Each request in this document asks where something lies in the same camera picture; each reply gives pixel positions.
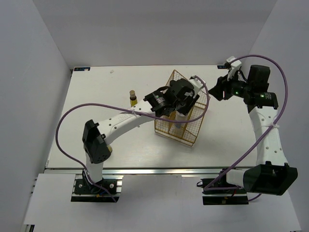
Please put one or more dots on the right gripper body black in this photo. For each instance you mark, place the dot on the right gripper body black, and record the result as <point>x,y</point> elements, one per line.
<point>232,87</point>

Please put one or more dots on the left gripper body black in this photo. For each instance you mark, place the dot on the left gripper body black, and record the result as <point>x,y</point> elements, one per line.
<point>184,107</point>

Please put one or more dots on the white jar silver lid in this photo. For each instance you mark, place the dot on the white jar silver lid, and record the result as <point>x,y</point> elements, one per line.
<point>180,118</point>

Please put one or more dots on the small brown bottle yellow label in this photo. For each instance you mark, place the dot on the small brown bottle yellow label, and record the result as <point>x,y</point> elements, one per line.
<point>133,98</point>

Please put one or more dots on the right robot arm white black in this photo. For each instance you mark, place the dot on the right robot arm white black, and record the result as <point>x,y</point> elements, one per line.
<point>272,174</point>

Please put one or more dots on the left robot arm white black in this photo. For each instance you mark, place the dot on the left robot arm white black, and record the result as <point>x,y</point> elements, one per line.
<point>98,136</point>

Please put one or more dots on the blue corner sticker right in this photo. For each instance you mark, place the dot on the blue corner sticker right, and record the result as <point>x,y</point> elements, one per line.
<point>222,67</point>

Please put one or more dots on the blue corner sticker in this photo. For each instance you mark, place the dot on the blue corner sticker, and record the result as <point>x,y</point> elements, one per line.
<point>222,67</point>
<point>81,69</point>

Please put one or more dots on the blue corner sticker left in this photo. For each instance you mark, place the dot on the blue corner sticker left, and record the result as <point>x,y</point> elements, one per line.
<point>81,69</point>

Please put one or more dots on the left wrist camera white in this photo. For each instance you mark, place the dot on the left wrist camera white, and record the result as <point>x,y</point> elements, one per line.
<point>197,83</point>

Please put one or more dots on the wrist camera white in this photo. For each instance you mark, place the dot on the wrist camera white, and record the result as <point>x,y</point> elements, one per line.
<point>197,83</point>
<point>233,65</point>

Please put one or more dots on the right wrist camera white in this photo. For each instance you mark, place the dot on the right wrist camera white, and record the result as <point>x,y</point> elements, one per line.
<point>233,65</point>

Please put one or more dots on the gold wire mesh organizer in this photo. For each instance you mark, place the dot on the gold wire mesh organizer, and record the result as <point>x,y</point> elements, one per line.
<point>189,133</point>

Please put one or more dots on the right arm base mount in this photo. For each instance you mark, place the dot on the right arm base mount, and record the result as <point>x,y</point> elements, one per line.
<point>222,193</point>

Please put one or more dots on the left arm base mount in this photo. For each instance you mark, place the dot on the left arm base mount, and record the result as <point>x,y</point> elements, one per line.
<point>84,193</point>

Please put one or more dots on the aluminium table rail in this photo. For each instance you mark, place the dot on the aluminium table rail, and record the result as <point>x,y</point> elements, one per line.
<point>143,171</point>

